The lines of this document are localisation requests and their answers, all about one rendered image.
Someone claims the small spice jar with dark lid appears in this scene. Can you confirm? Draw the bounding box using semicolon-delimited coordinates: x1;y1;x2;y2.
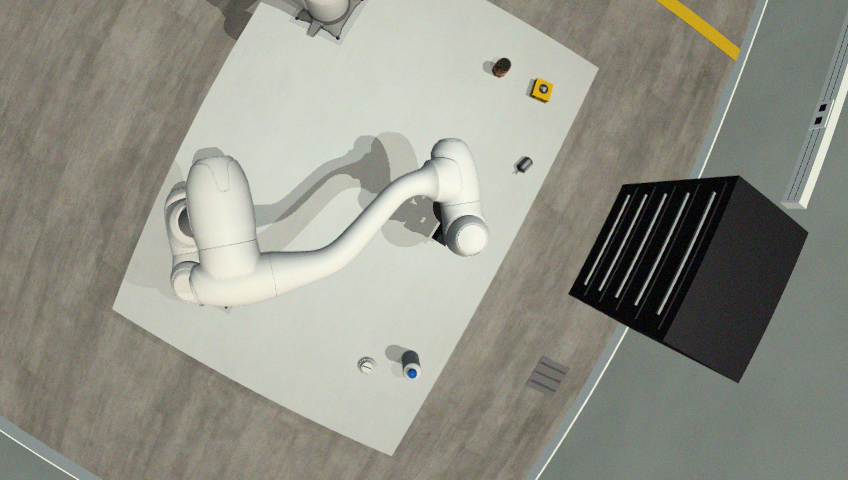
492;58;511;78

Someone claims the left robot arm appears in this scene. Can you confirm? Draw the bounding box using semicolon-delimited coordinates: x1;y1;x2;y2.
292;0;361;37

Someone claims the red kettle with black handle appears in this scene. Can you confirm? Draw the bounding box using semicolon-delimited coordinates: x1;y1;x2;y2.
432;228;446;246

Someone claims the white plastic bottle with blue cap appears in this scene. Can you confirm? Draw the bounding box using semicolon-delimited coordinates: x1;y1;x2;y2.
402;350;421;380

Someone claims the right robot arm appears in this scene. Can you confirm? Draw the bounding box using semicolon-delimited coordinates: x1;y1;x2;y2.
164;138;489;307

